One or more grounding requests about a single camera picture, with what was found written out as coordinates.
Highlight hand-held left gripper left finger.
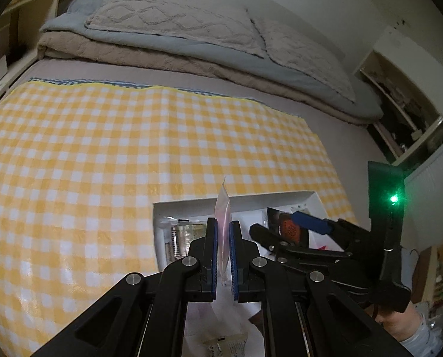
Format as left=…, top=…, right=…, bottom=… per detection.
left=30, top=217, right=219, bottom=357

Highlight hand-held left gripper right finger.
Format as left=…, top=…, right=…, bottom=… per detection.
left=230, top=221, right=412, bottom=357

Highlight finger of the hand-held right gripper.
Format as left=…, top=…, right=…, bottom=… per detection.
left=249, top=223, right=352, bottom=265
left=291, top=211, right=371, bottom=243

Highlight dark packet with pink circle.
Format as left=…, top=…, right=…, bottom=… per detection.
left=266, top=208, right=311, bottom=248

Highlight white cardboard box tray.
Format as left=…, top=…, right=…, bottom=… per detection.
left=152, top=190, right=341, bottom=357

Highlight clear packet with pink contents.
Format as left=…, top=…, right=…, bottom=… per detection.
left=215, top=176, right=233, bottom=287

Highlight grey-green square foil packet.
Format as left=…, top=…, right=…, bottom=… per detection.
left=164, top=217, right=209, bottom=268

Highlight person's right forearm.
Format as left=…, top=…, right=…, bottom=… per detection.
left=398, top=314, right=443, bottom=357

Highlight person's right hand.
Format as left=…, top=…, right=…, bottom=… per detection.
left=374, top=302, right=427, bottom=342

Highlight grey-blue duvet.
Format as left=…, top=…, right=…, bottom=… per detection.
left=39, top=0, right=384, bottom=120

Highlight yellow checkered mat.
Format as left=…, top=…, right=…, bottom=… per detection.
left=0, top=78, right=358, bottom=357

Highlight small beige textured pillow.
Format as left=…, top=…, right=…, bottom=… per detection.
left=249, top=17, right=356, bottom=103

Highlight cluttered white shelf unit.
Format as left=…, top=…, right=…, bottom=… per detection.
left=353, top=50, right=443, bottom=168

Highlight beige quilt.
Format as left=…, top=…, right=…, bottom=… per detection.
left=37, top=32, right=378, bottom=125

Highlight large beige textured pillow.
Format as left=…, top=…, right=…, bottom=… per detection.
left=85, top=0, right=267, bottom=59

